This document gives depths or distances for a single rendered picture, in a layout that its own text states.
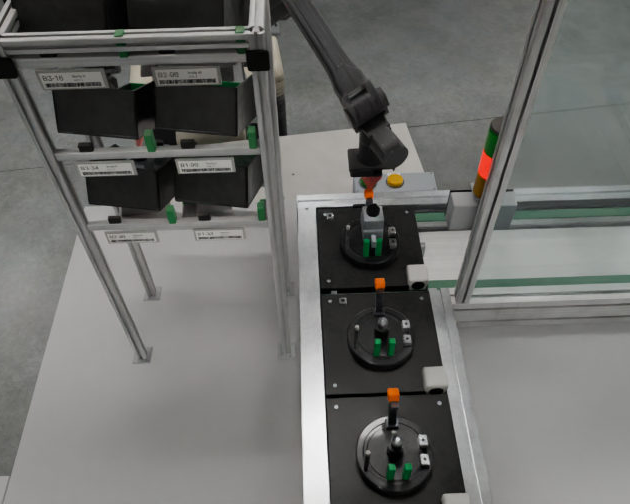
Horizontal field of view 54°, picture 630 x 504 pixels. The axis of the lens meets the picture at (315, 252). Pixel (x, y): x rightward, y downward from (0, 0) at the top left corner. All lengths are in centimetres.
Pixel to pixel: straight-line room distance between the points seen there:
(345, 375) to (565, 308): 53
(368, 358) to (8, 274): 198
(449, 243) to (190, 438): 75
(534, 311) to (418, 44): 265
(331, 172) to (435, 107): 173
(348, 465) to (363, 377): 18
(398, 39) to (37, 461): 316
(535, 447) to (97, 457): 89
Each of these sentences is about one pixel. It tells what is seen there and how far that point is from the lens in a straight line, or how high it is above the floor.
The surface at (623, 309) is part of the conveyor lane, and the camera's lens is 155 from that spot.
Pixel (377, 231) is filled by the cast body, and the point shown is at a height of 105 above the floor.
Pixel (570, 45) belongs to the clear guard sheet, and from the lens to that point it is 98.
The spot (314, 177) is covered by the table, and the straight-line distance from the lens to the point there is 175.
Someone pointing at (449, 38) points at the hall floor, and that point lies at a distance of 398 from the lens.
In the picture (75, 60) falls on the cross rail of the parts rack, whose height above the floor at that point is 163.
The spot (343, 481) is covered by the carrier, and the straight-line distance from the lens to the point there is 117.
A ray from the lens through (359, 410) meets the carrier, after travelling 122.
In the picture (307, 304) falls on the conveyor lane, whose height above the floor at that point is 96.
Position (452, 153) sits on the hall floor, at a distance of 317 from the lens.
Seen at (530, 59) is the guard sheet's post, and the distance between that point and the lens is 96.
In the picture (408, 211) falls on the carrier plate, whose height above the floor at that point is 97.
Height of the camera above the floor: 208
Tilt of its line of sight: 51 degrees down
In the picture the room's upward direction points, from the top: 1 degrees counter-clockwise
